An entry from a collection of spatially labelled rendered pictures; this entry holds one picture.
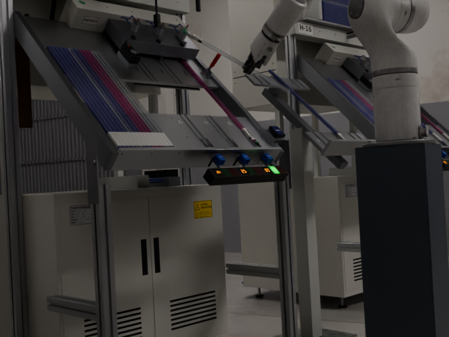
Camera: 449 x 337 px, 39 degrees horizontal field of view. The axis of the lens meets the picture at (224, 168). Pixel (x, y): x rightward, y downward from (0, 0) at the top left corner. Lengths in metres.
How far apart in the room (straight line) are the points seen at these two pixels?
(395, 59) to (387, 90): 0.08
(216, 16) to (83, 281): 3.92
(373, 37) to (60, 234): 1.06
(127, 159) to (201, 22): 4.05
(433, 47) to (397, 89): 3.15
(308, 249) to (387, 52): 0.99
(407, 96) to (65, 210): 1.04
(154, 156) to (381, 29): 0.70
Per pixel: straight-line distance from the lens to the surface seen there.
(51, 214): 1.97
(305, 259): 2.45
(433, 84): 4.79
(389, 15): 1.70
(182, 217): 2.24
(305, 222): 2.43
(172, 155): 1.82
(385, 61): 1.70
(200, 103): 5.60
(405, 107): 1.69
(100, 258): 1.69
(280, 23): 2.16
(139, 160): 1.76
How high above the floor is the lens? 0.64
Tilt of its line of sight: 1 degrees up
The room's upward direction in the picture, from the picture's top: 3 degrees counter-clockwise
